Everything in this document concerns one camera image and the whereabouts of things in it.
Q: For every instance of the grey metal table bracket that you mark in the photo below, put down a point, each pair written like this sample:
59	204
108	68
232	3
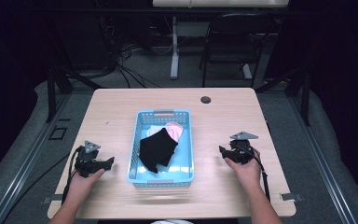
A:
48	199

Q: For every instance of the person's left hand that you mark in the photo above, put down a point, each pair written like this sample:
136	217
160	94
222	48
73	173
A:
81	185

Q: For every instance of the white sock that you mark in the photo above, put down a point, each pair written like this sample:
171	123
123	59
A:
154	130

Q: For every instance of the light blue plastic basket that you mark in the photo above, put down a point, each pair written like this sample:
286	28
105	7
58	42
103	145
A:
161	148

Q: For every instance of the white desk leg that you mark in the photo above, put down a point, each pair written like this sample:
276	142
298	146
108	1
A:
174	53

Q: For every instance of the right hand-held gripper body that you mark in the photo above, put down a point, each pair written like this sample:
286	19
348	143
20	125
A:
241	148

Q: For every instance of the pink sock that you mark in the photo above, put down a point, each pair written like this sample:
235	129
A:
174	130

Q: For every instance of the person's right hand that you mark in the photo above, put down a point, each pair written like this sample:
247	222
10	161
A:
245	171

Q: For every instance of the black folding chair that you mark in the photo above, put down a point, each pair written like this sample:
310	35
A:
233	46

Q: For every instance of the black metal stand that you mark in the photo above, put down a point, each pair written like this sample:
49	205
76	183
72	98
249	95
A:
301	90
56	87

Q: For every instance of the black sock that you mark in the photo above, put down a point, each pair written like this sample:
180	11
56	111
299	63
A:
157	150

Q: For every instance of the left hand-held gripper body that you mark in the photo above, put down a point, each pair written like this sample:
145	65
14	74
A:
86	159

